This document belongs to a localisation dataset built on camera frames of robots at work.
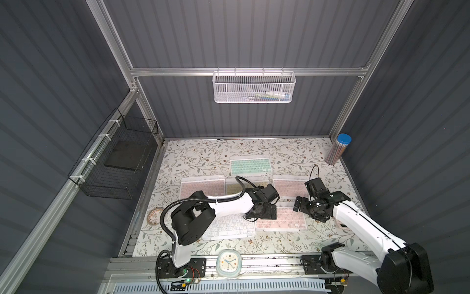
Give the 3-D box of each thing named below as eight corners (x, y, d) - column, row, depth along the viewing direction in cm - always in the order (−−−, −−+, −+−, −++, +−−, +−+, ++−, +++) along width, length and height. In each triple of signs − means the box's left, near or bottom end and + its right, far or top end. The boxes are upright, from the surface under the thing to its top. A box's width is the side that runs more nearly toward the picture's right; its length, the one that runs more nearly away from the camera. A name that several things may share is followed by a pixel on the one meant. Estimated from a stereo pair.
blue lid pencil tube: (326, 165, 109) (340, 143, 94) (322, 156, 114) (335, 133, 98) (338, 165, 109) (354, 143, 94) (334, 156, 113) (349, 133, 98)
